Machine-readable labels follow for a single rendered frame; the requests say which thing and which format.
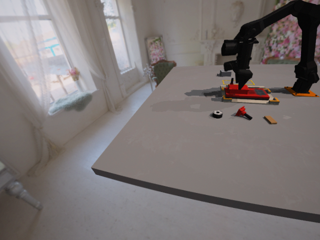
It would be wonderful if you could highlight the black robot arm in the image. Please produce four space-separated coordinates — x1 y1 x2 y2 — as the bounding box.
221 0 320 94

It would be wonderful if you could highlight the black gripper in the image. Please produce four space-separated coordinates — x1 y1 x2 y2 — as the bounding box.
233 54 253 90

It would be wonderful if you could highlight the black toy tyre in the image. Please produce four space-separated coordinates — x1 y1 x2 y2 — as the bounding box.
212 110 223 119

